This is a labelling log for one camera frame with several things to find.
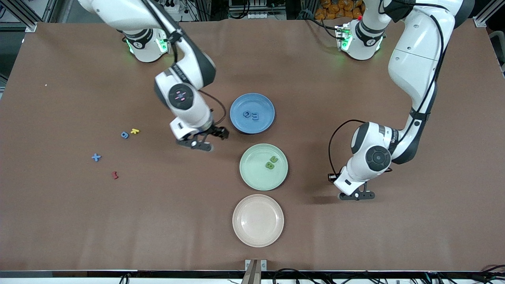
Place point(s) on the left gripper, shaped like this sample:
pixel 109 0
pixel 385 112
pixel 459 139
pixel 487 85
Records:
pixel 331 179

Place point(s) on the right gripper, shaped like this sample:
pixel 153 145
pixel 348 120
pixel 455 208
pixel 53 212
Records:
pixel 215 130

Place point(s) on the green foam letter B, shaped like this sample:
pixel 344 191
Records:
pixel 270 165

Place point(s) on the blue foam letter X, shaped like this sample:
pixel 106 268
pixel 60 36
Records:
pixel 96 157

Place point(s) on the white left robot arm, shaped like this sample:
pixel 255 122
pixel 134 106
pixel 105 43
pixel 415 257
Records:
pixel 414 67

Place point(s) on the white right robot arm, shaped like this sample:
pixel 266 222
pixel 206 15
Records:
pixel 118 12

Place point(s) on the blue plate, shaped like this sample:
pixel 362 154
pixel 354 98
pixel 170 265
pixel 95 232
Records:
pixel 260 126

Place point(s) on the brown table cover sheet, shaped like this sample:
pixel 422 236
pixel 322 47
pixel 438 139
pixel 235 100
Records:
pixel 355 236

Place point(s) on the light green plate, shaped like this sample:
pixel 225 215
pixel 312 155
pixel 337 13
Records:
pixel 256 173

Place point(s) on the beige plate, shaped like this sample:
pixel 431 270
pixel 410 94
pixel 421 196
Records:
pixel 258 221

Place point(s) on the red foam letter I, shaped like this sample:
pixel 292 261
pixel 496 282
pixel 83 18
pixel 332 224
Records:
pixel 115 175

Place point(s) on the white power strip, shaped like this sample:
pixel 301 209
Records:
pixel 260 16

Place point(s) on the pile of orange objects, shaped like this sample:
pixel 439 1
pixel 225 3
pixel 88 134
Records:
pixel 335 8

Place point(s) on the table edge metal bracket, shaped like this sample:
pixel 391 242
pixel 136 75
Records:
pixel 255 272

